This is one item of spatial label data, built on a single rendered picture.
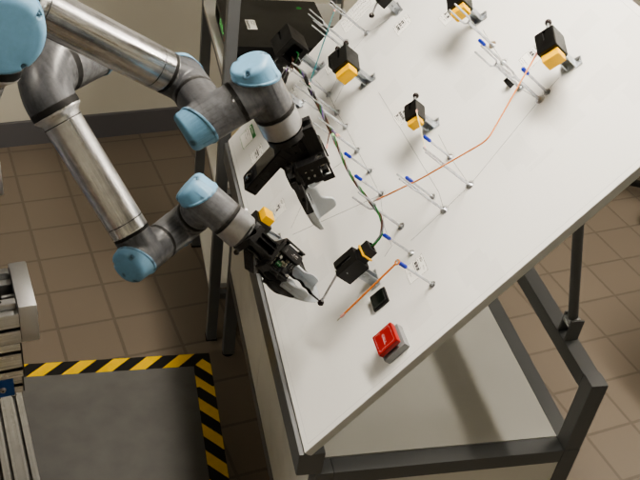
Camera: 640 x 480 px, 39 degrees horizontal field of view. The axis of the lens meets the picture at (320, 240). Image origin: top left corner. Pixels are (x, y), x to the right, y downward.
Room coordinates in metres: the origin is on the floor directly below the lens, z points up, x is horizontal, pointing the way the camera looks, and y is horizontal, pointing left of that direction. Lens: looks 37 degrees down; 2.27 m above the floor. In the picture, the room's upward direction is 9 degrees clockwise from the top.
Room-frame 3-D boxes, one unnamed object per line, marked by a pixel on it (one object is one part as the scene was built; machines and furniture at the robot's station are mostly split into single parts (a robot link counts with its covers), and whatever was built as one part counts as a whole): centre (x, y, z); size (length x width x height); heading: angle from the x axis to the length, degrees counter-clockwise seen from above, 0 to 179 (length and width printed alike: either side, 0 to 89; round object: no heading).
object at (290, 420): (1.74, 0.13, 0.83); 1.18 x 0.05 x 0.06; 17
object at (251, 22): (2.61, 0.24, 1.09); 0.35 x 0.33 x 0.07; 17
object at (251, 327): (2.00, 0.19, 0.60); 0.55 x 0.02 x 0.39; 17
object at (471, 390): (1.83, -0.18, 0.60); 1.17 x 0.58 x 0.40; 17
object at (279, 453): (1.48, 0.03, 0.60); 0.55 x 0.03 x 0.39; 17
